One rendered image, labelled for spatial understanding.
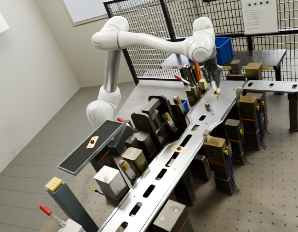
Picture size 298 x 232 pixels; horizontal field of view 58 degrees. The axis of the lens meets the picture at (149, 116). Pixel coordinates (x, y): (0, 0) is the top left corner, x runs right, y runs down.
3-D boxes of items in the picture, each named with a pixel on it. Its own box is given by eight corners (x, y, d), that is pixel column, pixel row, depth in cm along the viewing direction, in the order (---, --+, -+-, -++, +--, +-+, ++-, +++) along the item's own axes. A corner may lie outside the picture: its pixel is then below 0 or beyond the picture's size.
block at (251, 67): (262, 116, 179) (257, 68, 160) (250, 114, 184) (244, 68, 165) (266, 108, 184) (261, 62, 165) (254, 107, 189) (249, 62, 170)
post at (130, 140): (154, 194, 156) (130, 143, 134) (148, 191, 159) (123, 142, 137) (159, 187, 158) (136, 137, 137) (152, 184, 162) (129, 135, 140)
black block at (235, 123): (249, 167, 150) (242, 127, 134) (232, 163, 156) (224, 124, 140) (252, 160, 153) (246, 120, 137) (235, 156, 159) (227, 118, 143)
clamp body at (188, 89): (205, 134, 183) (193, 91, 164) (192, 132, 190) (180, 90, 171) (209, 128, 187) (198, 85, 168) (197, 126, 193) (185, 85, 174)
